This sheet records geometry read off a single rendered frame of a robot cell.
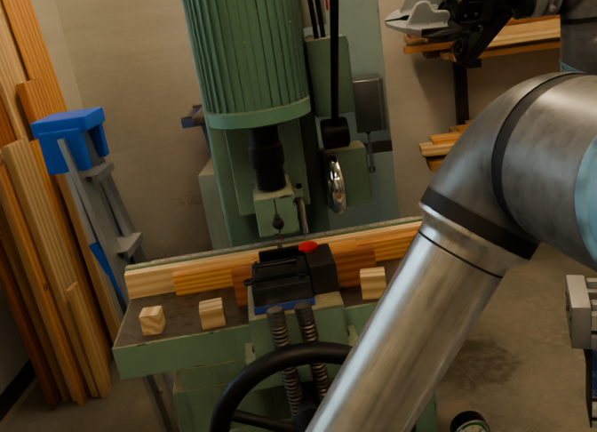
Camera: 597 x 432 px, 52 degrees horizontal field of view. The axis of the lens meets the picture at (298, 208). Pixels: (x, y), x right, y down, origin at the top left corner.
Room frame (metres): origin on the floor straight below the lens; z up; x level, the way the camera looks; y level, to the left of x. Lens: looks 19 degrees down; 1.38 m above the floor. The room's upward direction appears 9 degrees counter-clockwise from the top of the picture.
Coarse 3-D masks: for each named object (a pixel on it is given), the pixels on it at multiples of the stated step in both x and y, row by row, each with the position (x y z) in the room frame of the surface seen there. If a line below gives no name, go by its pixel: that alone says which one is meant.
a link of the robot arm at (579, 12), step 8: (568, 0) 0.93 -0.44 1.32; (576, 0) 0.94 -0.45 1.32; (584, 0) 0.94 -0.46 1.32; (592, 0) 0.93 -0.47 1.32; (560, 8) 0.96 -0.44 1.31; (568, 8) 0.94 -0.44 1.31; (576, 8) 0.94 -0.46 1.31; (584, 8) 0.94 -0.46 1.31; (592, 8) 0.93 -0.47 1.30; (560, 16) 0.98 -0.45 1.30; (568, 16) 0.96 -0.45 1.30; (576, 16) 0.94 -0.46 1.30; (584, 16) 0.94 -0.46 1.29; (592, 16) 0.93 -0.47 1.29
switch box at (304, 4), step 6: (300, 0) 1.32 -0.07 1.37; (306, 0) 1.32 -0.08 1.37; (324, 0) 1.33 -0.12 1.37; (300, 6) 1.32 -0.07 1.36; (306, 6) 1.32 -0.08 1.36; (324, 6) 1.33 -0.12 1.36; (306, 12) 1.32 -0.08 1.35; (324, 12) 1.33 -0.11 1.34; (306, 18) 1.32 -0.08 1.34; (324, 18) 1.32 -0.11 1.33; (306, 24) 1.32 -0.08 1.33; (318, 24) 1.32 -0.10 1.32; (324, 24) 1.33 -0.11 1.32
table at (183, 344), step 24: (384, 264) 1.03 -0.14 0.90; (360, 288) 0.95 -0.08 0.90; (168, 312) 0.97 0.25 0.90; (192, 312) 0.96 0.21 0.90; (240, 312) 0.93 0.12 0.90; (360, 312) 0.89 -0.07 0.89; (120, 336) 0.91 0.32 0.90; (144, 336) 0.90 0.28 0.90; (168, 336) 0.88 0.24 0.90; (192, 336) 0.88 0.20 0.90; (216, 336) 0.88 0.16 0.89; (240, 336) 0.88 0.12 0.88; (120, 360) 0.87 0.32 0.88; (144, 360) 0.87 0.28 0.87; (168, 360) 0.88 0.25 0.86; (192, 360) 0.88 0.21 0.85; (216, 360) 0.88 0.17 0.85; (264, 384) 0.79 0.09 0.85
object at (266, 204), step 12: (252, 180) 1.13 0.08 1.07; (288, 180) 1.08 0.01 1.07; (264, 192) 1.04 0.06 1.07; (276, 192) 1.02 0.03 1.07; (288, 192) 1.01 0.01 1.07; (264, 204) 1.00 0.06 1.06; (276, 204) 1.00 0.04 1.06; (288, 204) 1.00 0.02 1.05; (264, 216) 1.00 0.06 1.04; (288, 216) 1.00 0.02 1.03; (264, 228) 1.00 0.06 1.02; (288, 228) 1.00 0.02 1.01
